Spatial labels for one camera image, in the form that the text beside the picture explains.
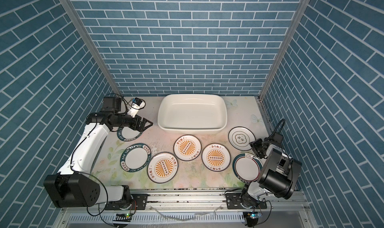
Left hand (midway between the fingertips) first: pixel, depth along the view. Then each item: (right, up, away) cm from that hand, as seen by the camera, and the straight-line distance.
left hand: (146, 119), depth 78 cm
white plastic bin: (+23, +3, +31) cm, 39 cm away
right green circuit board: (+54, -46, -7) cm, 72 cm away
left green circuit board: (-9, -48, -6) cm, 49 cm away
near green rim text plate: (-10, -24, +11) cm, 28 cm away
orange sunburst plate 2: (+21, -19, +15) cm, 32 cm away
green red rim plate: (+56, -28, +7) cm, 63 cm away
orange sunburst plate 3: (+39, -23, +11) cm, 46 cm away
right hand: (+62, -15, +14) cm, 65 cm away
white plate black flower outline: (+55, -13, +20) cm, 60 cm away
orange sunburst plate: (+7, -28, +6) cm, 29 cm away
